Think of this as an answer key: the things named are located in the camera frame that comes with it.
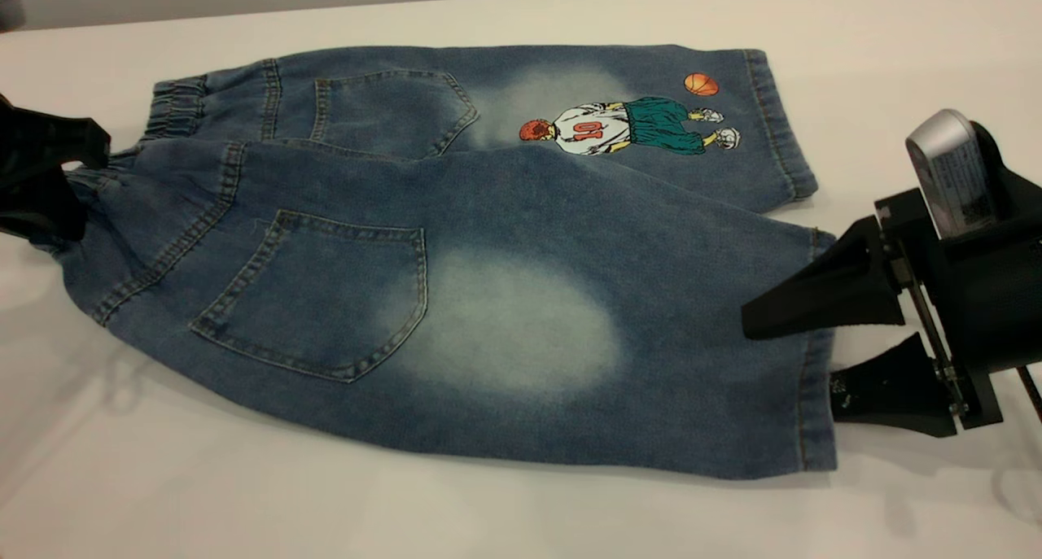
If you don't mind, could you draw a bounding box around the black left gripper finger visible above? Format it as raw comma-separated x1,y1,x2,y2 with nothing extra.
0,95,112,171
0,167,87,243

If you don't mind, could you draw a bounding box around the blue denim shorts basketball print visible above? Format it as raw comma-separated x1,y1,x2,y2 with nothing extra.
33,45,839,481

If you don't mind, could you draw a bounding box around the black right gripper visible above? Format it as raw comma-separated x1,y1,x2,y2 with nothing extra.
742,189,1042,439

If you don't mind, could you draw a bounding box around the black right camera bracket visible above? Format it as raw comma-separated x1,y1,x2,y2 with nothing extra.
969,120,1042,242

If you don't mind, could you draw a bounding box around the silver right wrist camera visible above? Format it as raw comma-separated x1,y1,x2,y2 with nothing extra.
905,109,998,240

